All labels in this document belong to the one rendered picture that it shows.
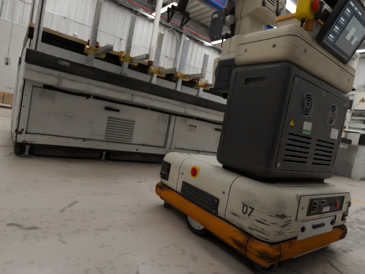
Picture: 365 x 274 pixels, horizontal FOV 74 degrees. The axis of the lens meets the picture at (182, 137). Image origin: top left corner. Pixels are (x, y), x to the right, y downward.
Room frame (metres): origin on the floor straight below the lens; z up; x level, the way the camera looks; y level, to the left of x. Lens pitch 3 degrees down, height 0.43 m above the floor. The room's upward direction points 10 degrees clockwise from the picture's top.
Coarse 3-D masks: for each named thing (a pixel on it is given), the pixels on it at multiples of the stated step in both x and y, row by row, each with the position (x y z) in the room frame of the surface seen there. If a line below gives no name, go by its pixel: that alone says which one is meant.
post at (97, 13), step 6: (96, 6) 1.65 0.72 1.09; (96, 12) 1.65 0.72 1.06; (96, 18) 1.65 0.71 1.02; (96, 24) 1.66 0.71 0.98; (96, 30) 1.66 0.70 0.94; (90, 36) 1.67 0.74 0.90; (96, 36) 1.66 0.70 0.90; (90, 42) 1.65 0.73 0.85; (90, 54) 1.65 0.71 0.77; (90, 60) 1.66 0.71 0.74
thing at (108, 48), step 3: (105, 45) 1.52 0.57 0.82; (108, 45) 1.47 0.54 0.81; (111, 45) 1.48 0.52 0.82; (99, 48) 1.61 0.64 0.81; (102, 48) 1.56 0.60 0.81; (105, 48) 1.51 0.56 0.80; (108, 48) 1.47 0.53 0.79; (111, 48) 1.48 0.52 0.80; (96, 51) 1.66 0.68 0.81; (99, 51) 1.60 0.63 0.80; (102, 51) 1.56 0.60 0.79; (105, 51) 1.55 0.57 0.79; (108, 51) 1.53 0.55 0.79; (99, 54) 1.67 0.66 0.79
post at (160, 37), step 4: (160, 32) 1.95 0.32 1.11; (160, 36) 1.95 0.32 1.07; (160, 40) 1.95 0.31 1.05; (156, 44) 1.97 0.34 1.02; (160, 44) 1.96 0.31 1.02; (156, 48) 1.96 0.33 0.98; (160, 48) 1.96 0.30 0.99; (156, 52) 1.95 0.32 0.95; (160, 52) 1.97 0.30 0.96; (156, 56) 1.95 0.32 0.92; (156, 60) 1.95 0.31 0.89; (156, 64) 1.96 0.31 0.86; (152, 76) 1.95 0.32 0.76
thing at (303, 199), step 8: (336, 192) 0.95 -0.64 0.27; (344, 192) 0.97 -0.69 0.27; (304, 200) 0.77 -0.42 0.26; (312, 200) 0.81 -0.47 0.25; (320, 200) 0.85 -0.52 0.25; (328, 200) 0.89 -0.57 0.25; (336, 200) 0.93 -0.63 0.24; (344, 200) 0.98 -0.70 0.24; (304, 208) 0.78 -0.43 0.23; (312, 208) 0.81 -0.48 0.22; (320, 208) 0.86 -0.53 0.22; (328, 208) 0.89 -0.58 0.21; (336, 208) 0.94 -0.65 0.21; (344, 208) 0.99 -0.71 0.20; (296, 216) 0.76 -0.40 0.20; (304, 216) 0.78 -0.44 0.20; (312, 216) 0.82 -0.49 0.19
